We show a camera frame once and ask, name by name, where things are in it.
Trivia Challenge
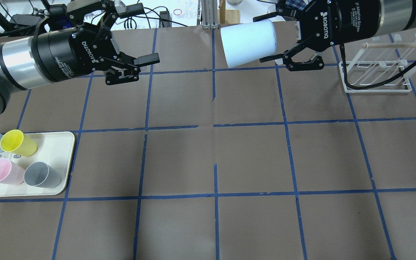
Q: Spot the aluminium frame post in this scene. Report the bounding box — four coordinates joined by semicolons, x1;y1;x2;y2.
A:
199;0;219;30

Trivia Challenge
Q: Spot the cream plastic tray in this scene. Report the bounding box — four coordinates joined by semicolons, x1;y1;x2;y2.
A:
0;131;76;197

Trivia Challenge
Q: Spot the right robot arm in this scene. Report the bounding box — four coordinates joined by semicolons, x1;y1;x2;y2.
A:
253;0;416;71

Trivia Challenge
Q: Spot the light blue plastic cup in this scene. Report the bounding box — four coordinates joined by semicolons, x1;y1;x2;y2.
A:
221;20;277;69

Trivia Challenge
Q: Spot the plaid fabric pouch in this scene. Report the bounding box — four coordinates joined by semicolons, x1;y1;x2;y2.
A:
285;0;311;10

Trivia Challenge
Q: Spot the grey plastic cup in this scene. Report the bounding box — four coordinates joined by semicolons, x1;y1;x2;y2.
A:
23;162;62;188

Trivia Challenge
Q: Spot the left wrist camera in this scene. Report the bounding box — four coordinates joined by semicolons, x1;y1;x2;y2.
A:
45;4;73;31

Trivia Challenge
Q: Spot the white wire cup rack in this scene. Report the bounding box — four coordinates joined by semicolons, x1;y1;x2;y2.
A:
339;33;416;93

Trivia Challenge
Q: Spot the pink plastic cup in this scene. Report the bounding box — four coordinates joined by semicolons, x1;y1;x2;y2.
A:
0;158;25;185

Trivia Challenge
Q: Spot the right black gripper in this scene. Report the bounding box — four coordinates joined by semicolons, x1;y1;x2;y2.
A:
253;0;385;71

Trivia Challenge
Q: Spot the wooden mug stand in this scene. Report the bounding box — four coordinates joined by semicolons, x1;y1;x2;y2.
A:
218;0;241;25

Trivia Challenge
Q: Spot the yellow plastic cup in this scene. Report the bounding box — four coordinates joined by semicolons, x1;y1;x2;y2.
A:
0;129;38;156

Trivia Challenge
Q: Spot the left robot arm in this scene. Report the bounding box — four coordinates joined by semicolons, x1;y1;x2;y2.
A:
0;0;160;115

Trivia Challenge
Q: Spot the black cable bundle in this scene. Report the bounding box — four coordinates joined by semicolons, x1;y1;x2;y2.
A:
121;6;189;29

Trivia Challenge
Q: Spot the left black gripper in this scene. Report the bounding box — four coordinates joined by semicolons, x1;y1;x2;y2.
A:
33;0;160;86

